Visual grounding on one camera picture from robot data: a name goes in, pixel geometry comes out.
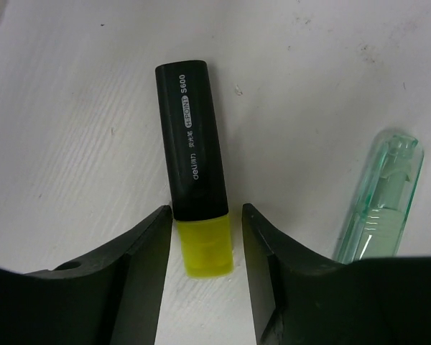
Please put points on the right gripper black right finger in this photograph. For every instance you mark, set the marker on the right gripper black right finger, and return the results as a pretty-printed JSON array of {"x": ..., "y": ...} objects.
[{"x": 301, "y": 297}]

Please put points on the pale green highlighter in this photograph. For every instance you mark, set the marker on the pale green highlighter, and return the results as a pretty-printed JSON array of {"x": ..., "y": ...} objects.
[{"x": 380, "y": 206}]

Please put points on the yellow cap black highlighter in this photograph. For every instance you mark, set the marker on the yellow cap black highlighter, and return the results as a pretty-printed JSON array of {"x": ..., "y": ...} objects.
[{"x": 194, "y": 167}]

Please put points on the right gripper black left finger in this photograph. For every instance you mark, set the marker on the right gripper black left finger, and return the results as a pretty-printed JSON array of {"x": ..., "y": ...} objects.
[{"x": 110, "y": 295}]

